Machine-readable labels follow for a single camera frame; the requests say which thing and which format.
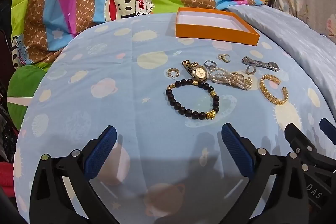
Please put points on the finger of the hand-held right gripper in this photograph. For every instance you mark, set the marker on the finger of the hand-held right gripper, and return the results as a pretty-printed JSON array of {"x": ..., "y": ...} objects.
[
  {"x": 298, "y": 136},
  {"x": 328, "y": 128}
]

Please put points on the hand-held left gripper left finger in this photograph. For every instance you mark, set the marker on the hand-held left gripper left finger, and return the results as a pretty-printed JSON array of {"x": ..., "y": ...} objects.
[{"x": 103, "y": 146}]

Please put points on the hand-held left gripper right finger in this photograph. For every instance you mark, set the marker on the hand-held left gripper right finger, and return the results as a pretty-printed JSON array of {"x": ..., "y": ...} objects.
[{"x": 235, "y": 146}]

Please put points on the silver wrist watch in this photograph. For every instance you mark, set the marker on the silver wrist watch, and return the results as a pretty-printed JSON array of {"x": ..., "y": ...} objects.
[{"x": 258, "y": 63}]

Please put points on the gold wrist watch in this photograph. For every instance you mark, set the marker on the gold wrist watch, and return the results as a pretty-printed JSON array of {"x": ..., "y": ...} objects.
[{"x": 197, "y": 72}]

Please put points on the orange cardboard box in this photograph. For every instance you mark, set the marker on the orange cardboard box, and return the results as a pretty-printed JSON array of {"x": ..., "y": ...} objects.
[{"x": 210, "y": 22}]

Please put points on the blue planet-print sheet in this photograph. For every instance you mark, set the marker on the blue planet-print sheet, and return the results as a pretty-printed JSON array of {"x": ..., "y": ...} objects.
[{"x": 105, "y": 108}]

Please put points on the plain light blue quilt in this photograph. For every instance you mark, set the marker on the plain light blue quilt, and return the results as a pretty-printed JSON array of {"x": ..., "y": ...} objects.
[{"x": 296, "y": 37}]

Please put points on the green pillow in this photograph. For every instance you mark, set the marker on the green pillow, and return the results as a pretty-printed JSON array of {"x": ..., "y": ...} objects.
[{"x": 23, "y": 92}]

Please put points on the dark cloth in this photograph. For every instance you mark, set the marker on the dark cloth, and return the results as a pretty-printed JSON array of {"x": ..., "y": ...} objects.
[{"x": 8, "y": 134}]

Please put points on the red cloth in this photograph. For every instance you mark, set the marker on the red cloth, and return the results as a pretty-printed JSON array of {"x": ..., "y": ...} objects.
[{"x": 8, "y": 179}]

